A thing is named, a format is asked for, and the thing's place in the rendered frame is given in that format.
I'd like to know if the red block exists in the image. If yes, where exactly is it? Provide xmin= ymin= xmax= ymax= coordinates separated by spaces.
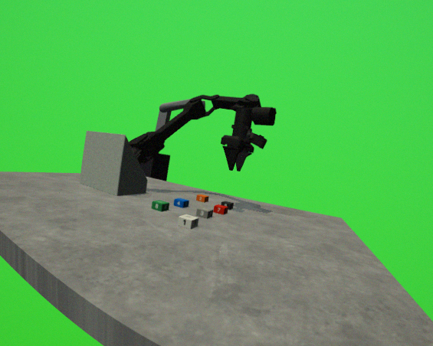
xmin=213 ymin=205 xmax=228 ymax=214

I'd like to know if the blue block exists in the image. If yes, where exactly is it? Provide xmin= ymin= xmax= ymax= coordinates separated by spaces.
xmin=174 ymin=198 xmax=189 ymax=207

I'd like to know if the green block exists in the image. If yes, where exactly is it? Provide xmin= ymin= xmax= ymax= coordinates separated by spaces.
xmin=152 ymin=200 xmax=169 ymax=212

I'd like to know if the orange block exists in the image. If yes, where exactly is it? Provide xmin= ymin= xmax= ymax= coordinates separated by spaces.
xmin=196 ymin=194 xmax=208 ymax=203

